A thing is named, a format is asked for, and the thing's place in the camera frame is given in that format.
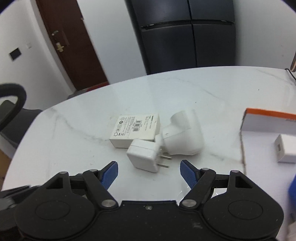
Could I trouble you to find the white mosquito repellent heater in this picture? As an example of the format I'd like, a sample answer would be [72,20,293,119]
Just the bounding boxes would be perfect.
[155,109,204,156]

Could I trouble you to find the white rounded plug adapter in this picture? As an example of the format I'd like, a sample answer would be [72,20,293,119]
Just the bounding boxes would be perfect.
[127,139,171,173]

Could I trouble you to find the white power adapter box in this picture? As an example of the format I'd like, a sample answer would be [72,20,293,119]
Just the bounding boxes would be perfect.
[109,113,161,149]

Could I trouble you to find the small white cube charger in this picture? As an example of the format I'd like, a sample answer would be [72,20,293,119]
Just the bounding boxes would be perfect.
[274,134,296,164]

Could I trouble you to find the black chair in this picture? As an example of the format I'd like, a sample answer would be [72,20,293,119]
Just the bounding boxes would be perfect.
[1,108,42,149]

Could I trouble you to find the white orange-rimmed box tray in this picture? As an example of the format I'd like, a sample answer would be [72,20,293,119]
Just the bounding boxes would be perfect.
[240,108,295,240]

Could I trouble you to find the red floor mat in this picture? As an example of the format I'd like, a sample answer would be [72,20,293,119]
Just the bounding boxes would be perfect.
[86,81,109,92]

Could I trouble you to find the black four-door refrigerator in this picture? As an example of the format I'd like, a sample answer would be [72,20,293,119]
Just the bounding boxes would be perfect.
[125,0,236,74]

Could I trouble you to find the dark grey air fryer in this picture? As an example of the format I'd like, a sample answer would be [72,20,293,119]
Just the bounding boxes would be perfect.
[290,52,296,72]

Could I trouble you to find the dark brown door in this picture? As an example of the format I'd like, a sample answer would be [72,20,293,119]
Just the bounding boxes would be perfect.
[37,0,109,90]

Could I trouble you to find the black wall panel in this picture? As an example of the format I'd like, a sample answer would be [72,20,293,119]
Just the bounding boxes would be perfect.
[9,48,22,61]

